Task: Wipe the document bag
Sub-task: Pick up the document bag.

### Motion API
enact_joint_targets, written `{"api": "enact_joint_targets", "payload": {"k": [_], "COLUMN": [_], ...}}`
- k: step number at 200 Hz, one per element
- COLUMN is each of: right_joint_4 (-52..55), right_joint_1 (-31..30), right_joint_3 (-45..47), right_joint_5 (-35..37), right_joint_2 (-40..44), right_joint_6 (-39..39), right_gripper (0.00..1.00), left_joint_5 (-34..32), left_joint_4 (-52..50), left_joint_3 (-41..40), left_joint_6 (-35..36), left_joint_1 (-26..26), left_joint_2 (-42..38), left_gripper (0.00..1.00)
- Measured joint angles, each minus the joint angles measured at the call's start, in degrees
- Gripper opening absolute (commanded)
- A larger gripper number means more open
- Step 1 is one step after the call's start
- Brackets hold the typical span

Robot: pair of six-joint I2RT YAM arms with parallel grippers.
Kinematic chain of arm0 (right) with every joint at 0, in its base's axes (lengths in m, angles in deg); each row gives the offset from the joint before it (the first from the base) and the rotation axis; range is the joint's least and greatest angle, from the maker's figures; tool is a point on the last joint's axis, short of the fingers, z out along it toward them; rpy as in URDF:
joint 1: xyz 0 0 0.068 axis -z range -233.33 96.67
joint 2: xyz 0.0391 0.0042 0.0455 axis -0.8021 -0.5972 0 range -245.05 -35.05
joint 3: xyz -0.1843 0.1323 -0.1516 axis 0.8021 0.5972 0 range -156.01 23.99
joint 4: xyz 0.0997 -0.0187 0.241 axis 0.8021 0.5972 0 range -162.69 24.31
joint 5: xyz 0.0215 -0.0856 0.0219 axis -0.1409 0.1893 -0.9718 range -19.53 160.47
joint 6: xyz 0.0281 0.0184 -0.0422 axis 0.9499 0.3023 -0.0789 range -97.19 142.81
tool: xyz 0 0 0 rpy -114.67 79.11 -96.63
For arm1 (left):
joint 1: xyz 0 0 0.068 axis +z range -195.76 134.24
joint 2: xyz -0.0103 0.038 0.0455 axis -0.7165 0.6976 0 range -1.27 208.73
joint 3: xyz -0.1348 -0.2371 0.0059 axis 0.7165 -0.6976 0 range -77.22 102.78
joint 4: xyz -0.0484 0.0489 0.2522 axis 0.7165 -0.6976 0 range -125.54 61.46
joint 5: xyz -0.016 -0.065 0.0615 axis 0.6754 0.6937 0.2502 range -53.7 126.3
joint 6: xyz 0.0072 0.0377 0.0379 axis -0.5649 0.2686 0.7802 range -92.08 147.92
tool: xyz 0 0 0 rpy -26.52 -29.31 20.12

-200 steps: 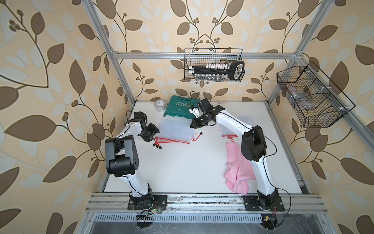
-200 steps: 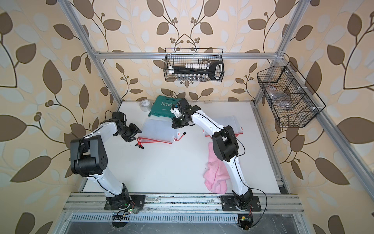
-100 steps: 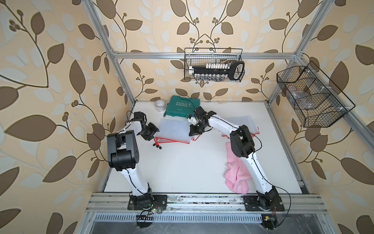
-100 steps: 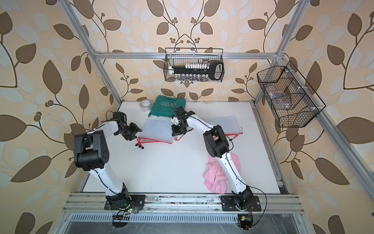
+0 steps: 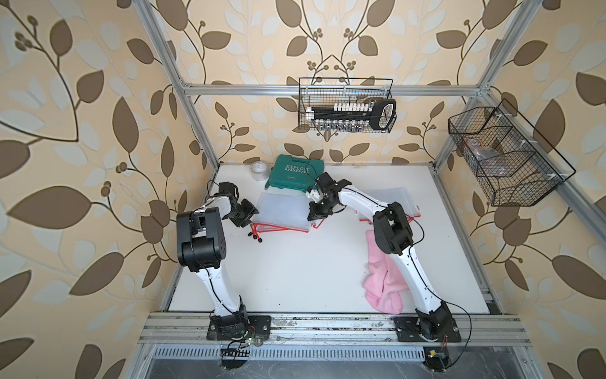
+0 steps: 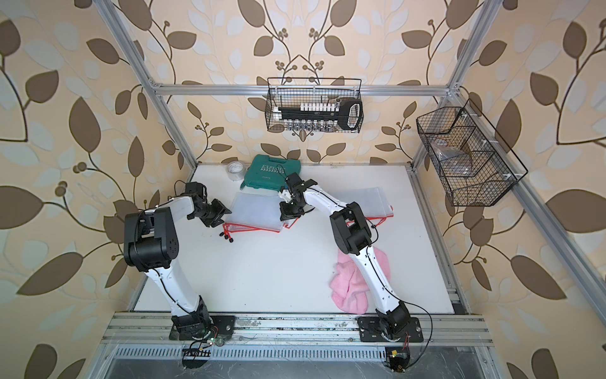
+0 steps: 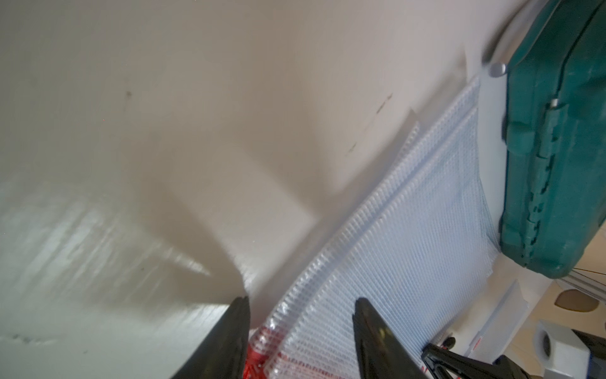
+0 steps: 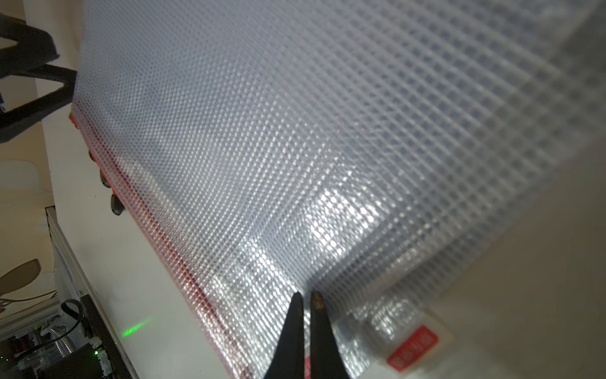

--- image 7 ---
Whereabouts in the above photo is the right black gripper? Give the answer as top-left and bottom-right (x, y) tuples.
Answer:
(420, 328), (606, 379)

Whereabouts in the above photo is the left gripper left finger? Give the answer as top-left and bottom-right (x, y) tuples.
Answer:
(173, 297), (250, 379)

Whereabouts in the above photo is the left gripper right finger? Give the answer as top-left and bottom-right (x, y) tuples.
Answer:
(352, 298), (426, 378)

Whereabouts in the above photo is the stack of clear document bags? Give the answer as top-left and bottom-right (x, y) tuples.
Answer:
(244, 78), (498, 378)

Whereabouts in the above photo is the green plastic tool case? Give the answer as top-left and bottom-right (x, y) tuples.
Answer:
(490, 1), (605, 279)

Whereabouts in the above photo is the wiped clear document bag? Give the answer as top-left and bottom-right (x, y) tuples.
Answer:
(465, 280), (529, 363)

